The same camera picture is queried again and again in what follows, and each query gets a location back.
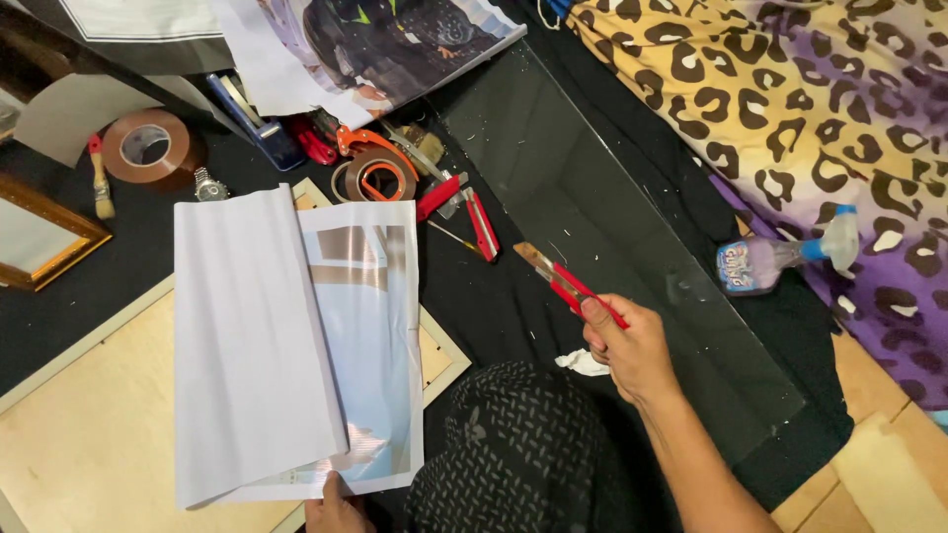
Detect person's right hand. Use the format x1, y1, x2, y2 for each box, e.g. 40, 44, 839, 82
581, 294, 683, 407

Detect person's left hand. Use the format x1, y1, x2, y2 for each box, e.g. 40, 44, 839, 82
304, 471, 376, 533

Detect red utility knife rusty blade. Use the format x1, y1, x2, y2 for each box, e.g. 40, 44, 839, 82
513, 241, 631, 331

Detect printed photo sheet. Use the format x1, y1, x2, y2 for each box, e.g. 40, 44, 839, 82
172, 184, 425, 511

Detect crumpled white tissue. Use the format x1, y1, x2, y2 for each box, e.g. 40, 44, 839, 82
554, 348, 610, 378

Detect clear glass pane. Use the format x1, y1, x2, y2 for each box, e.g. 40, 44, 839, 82
428, 40, 808, 469

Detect clear spray bottle blue nozzle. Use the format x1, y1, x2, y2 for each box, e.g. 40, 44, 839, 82
715, 205, 861, 297

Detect person's dark patterned trouser leg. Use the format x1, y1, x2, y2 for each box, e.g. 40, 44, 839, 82
403, 361, 671, 533

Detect black cloth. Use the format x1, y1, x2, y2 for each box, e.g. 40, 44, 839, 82
0, 0, 856, 512

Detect leopard print blanket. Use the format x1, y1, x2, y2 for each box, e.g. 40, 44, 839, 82
566, 0, 948, 413

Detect worn bristle brush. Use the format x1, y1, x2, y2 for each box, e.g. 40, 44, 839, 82
398, 123, 447, 169

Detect orange tape dispenser brown tape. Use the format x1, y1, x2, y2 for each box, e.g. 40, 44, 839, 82
330, 125, 420, 205

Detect silver wristwatch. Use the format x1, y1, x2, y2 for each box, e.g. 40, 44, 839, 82
193, 166, 230, 203

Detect blue stapler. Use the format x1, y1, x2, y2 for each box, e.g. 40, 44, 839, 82
206, 72, 307, 173

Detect large printed poster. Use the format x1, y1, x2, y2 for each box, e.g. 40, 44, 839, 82
209, 0, 529, 131

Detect brown packing tape roll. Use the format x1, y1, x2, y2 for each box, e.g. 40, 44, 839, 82
101, 109, 206, 191

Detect white cardboard sheet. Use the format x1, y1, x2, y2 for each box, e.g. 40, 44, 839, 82
13, 73, 223, 169

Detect white paper black border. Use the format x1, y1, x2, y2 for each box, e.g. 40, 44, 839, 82
58, 0, 225, 43

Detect red utility knife silver rail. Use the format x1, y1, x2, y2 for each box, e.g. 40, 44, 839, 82
460, 187, 502, 264

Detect thin yellow handled screwdriver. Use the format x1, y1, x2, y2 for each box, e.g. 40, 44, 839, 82
427, 219, 487, 259

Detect red handled scraper tool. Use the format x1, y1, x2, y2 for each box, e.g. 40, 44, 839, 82
415, 172, 470, 224

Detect white picture frame wooden backing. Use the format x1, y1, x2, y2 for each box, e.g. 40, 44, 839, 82
0, 177, 473, 533

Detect red handled pliers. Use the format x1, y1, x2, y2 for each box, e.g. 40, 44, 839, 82
289, 111, 341, 166

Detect gold picture frame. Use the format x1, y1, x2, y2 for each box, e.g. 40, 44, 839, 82
0, 173, 114, 293

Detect small paintbrush red handle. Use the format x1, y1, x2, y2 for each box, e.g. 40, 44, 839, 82
87, 133, 117, 221

